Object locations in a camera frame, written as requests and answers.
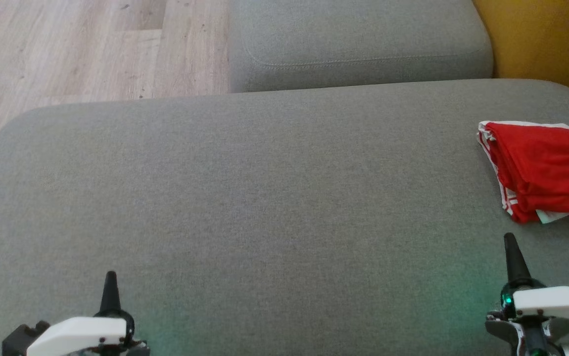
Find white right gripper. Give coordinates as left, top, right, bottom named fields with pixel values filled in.
left=485, top=232, right=569, bottom=356

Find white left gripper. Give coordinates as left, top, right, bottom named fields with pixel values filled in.
left=26, top=271, right=150, bottom=356

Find red t-shirt white sleeves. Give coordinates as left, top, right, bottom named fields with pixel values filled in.
left=477, top=121, right=569, bottom=224

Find red mesh shorts white stripes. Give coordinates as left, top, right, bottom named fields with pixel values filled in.
left=486, top=124, right=569, bottom=216

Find large grey sofa seat cushion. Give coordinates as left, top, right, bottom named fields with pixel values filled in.
left=0, top=79, right=569, bottom=356

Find mustard yellow sofa backrest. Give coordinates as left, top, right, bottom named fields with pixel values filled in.
left=473, top=0, right=569, bottom=112

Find small grey sofa cushion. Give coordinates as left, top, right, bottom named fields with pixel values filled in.
left=228, top=0, right=494, bottom=93

